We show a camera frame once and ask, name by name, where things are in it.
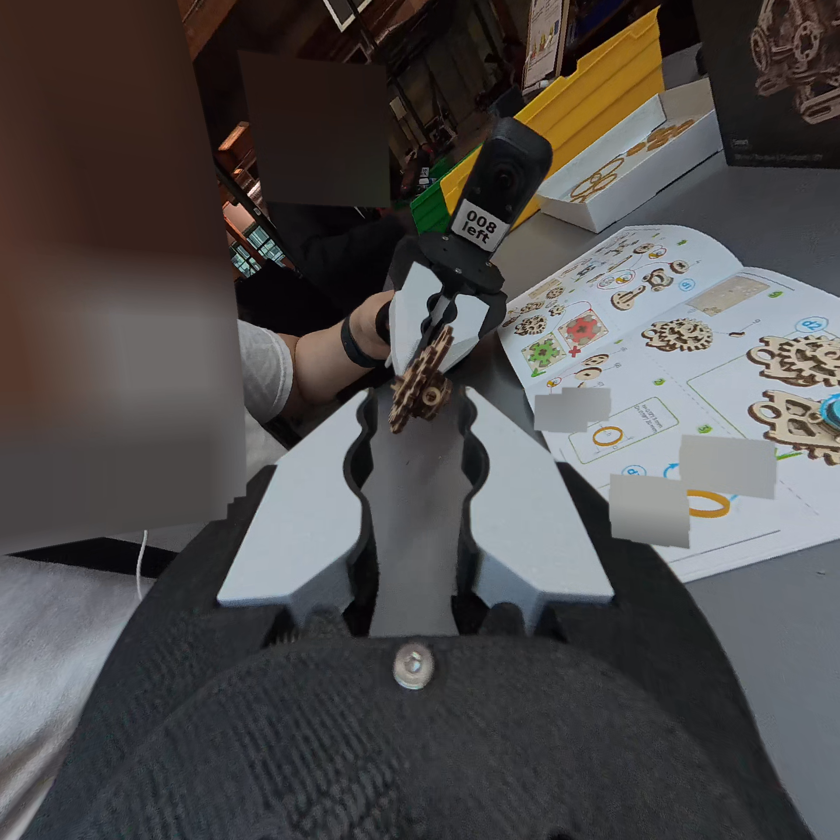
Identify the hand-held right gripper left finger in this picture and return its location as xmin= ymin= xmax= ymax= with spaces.
xmin=215 ymin=387 xmax=382 ymax=637

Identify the white cardboard box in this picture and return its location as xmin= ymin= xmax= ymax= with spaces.
xmin=535 ymin=92 xmax=723 ymax=234

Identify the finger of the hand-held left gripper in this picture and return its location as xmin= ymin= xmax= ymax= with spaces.
xmin=433 ymin=292 xmax=500 ymax=378
xmin=386 ymin=261 xmax=457 ymax=378

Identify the white printed sign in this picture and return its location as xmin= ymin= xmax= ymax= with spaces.
xmin=523 ymin=0 xmax=571 ymax=94

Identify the black wristband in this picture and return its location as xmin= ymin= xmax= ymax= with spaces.
xmin=340 ymin=317 xmax=383 ymax=368

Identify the green plastic bin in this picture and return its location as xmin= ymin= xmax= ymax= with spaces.
xmin=409 ymin=146 xmax=483 ymax=235

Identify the white shirt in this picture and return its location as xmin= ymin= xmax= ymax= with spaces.
xmin=0 ymin=320 xmax=296 ymax=840

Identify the illustrated instruction booklet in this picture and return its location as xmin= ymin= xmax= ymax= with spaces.
xmin=497 ymin=225 xmax=840 ymax=584

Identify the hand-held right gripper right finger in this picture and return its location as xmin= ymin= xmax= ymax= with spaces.
xmin=451 ymin=386 xmax=616 ymax=634

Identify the person's left forearm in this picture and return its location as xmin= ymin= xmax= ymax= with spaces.
xmin=274 ymin=308 xmax=358 ymax=421

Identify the pile of wooden rings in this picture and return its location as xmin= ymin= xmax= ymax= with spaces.
xmin=567 ymin=118 xmax=697 ymax=204

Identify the wooden gear assembly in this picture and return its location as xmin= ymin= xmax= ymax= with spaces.
xmin=388 ymin=325 xmax=455 ymax=435

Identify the black model kit box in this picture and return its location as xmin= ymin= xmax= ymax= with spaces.
xmin=692 ymin=0 xmax=840 ymax=168

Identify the person's left hand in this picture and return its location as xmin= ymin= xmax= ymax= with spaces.
xmin=357 ymin=290 xmax=395 ymax=362

